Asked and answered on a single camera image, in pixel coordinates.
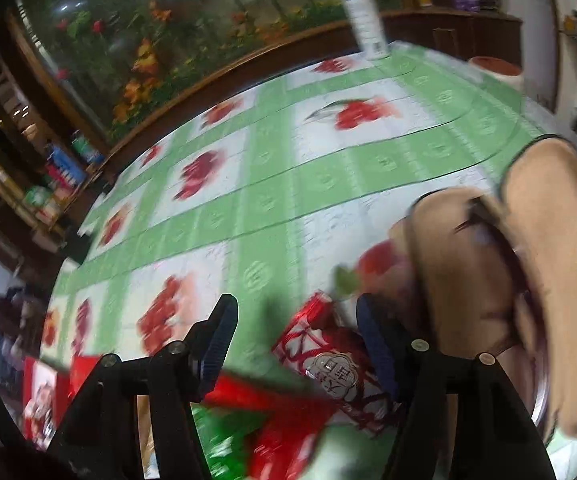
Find red gift box white inside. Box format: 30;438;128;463
22;356;101;451

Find green snack packet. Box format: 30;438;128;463
191;404;267;479

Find red snack packet right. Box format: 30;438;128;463
204;373;338;479

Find red white character packet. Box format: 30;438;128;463
272;290;397;436

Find blue box on shelf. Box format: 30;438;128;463
48;143;87;185

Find green bag on shelf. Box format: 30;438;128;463
72;130;104;165

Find flower painting glass panel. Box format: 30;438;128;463
15;0;405;143

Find white spray bottle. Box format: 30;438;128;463
341;0;389;60

